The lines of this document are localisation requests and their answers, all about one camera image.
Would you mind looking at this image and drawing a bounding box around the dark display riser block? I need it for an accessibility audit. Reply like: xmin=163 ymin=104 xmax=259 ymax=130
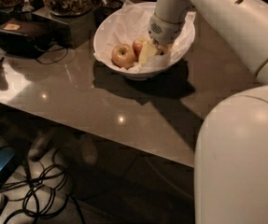
xmin=33 ymin=7 xmax=96 ymax=49

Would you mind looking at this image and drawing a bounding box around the black VR headset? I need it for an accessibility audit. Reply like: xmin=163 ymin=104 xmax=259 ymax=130
xmin=0 ymin=19 xmax=53 ymax=59

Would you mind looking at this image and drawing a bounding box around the metal serving scoop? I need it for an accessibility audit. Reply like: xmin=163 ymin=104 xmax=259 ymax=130
xmin=21 ymin=0 xmax=35 ymax=12

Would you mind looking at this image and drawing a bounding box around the small dark cup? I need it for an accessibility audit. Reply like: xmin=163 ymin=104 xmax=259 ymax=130
xmin=102 ymin=0 xmax=123 ymax=18

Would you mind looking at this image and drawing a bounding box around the red apple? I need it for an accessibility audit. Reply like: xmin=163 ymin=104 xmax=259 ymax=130
xmin=133 ymin=36 xmax=149 ymax=59
xmin=157 ymin=43 xmax=173 ymax=55

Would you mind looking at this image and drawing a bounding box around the white bowl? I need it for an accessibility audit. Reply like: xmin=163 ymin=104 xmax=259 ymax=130
xmin=92 ymin=1 xmax=196 ymax=81

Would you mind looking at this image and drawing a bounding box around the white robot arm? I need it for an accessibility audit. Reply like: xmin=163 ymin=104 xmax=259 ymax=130
xmin=148 ymin=0 xmax=268 ymax=224

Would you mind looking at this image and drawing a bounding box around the black coiled floor cable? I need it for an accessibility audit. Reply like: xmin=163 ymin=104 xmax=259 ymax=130
xmin=0 ymin=145 xmax=86 ymax=224

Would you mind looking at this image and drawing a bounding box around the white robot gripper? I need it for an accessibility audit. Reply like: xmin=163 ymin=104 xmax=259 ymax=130
xmin=138 ymin=14 xmax=184 ymax=64

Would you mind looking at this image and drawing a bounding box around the left yellow-red apple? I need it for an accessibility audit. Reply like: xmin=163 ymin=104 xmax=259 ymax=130
xmin=111 ymin=44 xmax=135 ymax=69

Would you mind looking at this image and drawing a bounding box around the black headset cable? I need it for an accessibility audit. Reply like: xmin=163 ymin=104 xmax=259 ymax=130
xmin=34 ymin=40 xmax=70 ymax=65

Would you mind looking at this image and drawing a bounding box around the white paper liner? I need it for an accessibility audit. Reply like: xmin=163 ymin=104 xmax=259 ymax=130
xmin=92 ymin=0 xmax=197 ymax=74

